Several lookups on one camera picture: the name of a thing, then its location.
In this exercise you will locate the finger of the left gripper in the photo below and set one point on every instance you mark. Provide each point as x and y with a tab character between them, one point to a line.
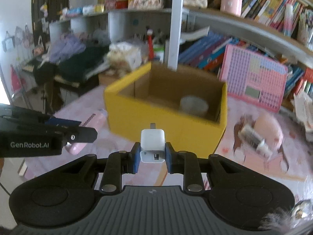
73	131

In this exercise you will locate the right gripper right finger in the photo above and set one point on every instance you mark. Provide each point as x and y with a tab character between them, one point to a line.
185	163

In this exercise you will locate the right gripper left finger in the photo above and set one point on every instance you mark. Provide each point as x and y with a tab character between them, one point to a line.
117	164

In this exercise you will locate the white usb charger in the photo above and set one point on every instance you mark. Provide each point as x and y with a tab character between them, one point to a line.
152	145

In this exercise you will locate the clear tape roll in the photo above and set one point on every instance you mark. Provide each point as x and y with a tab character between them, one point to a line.
194	105

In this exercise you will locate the white glue bottle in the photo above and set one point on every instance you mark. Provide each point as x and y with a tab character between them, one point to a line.
248	135

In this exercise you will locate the pink plush toy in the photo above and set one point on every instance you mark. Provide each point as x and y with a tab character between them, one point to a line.
267	126

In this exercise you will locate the pink utility knife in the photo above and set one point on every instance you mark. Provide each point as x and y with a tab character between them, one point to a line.
97	121

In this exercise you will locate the yellow cardboard box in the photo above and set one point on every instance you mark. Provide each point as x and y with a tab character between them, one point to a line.
152	94

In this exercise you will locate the pink cartoon desk mat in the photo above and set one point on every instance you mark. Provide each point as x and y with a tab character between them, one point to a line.
292	167

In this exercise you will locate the pile of clothes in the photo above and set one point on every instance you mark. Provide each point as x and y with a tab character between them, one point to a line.
73	58

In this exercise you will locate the tissue pack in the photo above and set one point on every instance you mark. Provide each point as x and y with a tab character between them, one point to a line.
124	56

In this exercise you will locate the pink keyboard learning tablet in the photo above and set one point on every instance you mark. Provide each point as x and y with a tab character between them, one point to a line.
253	78

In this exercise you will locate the white bookshelf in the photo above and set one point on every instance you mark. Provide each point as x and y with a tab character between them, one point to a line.
121	24

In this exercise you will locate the stack of papers and books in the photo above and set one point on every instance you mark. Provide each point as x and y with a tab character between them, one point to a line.
303	108

